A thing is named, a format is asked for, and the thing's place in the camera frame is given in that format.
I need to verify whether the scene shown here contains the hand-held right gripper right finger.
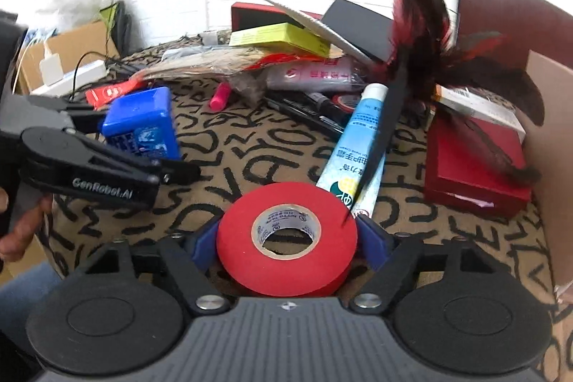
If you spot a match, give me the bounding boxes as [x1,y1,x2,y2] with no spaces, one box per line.
[349,216,506,315]

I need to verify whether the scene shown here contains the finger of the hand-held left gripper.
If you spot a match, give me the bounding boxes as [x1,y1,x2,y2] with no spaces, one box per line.
[49,139,201,211]
[66,103,114,129]

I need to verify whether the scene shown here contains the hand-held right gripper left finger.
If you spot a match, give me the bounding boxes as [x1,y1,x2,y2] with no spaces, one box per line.
[74,223,233,317]

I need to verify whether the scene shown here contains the blue plastic box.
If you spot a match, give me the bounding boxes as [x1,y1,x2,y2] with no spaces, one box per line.
[101,87,182,161]

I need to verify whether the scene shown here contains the red tape roll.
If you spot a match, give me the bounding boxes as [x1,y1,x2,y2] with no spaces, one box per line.
[216,182,359,299]

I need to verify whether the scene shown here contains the cardboard box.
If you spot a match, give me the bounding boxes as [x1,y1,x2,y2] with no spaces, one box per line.
[15,20,120,96]
[523,50,573,299]

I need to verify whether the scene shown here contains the person's left hand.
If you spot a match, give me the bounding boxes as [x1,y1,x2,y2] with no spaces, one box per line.
[0,189,53,263]

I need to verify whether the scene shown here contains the small red packet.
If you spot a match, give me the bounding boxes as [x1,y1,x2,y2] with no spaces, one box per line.
[85,78,149,111]

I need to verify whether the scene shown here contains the white power strip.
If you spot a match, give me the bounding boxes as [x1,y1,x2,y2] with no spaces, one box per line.
[30,60,108,97]

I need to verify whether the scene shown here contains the open cardboard box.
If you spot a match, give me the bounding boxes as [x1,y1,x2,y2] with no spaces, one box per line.
[15,20,120,96]

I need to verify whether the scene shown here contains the light blue cream tube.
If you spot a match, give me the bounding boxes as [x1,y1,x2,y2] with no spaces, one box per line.
[316,83,388,218]

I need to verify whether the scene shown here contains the lime green bag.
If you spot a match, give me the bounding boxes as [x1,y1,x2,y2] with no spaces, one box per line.
[99,1,120,30]

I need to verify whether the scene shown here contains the insoles in clear package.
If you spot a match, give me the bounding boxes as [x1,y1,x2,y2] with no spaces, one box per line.
[134,48,278,103]

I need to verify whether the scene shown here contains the red gift box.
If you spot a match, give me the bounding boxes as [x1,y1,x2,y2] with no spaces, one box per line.
[423,112,534,220]

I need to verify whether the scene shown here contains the person's leg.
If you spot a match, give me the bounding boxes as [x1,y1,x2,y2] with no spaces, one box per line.
[0,262,63,320]

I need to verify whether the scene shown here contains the pink lip balm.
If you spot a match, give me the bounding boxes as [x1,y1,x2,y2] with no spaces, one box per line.
[209,82,233,111]

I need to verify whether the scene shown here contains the black pens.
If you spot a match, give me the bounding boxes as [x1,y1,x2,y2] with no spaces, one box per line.
[263,90,346,142]

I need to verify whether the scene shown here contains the white medicine box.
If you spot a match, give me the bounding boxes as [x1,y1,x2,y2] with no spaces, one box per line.
[432,85,527,142]

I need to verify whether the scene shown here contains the white red tissue packet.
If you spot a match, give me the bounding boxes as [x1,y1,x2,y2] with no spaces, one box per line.
[264,57,360,93]

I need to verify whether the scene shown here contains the flat red box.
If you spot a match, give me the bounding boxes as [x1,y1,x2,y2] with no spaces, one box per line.
[230,1,324,34]

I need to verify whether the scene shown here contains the black red feather duster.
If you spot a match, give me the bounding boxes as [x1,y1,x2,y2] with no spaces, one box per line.
[342,0,546,227]

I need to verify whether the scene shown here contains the yellow medicine box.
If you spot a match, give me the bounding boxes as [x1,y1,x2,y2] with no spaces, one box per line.
[229,23,332,59]

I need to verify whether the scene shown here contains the black box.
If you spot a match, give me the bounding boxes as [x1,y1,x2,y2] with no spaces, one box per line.
[321,0,398,63]

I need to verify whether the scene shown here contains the white insole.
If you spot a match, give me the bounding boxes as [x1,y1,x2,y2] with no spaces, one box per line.
[255,0,375,68]

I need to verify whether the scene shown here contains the maroon board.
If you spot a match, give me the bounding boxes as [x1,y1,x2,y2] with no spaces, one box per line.
[458,0,573,70]

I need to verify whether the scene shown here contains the white charger with cable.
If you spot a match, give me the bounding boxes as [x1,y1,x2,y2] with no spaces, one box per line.
[13,37,64,94]

